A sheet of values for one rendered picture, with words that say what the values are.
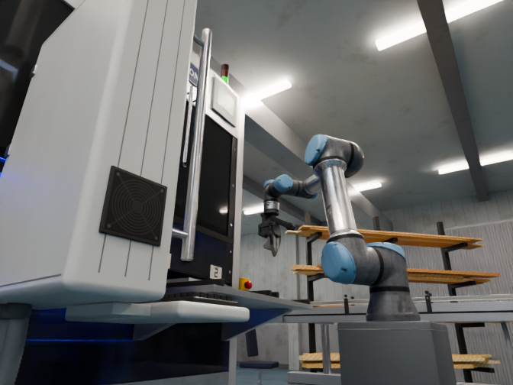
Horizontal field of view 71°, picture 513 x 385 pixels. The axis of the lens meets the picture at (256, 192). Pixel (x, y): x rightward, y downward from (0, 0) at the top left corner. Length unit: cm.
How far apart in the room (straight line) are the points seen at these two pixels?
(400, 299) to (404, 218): 862
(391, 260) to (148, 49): 86
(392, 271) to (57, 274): 87
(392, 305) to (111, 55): 94
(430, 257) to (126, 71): 893
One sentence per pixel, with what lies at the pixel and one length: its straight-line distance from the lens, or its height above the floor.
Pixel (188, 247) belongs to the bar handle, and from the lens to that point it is 72.
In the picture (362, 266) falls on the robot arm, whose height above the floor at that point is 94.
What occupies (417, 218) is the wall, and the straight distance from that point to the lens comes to 967.
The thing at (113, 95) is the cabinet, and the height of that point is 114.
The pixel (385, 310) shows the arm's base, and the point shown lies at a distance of 112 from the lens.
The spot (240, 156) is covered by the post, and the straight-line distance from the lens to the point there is 205.
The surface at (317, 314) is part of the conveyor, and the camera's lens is 240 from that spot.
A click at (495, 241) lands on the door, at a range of 930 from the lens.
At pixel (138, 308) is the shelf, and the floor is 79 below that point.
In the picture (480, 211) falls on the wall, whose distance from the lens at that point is 953.
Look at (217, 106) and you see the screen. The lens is 197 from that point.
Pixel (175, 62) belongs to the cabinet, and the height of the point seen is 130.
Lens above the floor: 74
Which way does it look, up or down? 22 degrees up
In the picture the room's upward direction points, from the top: 1 degrees clockwise
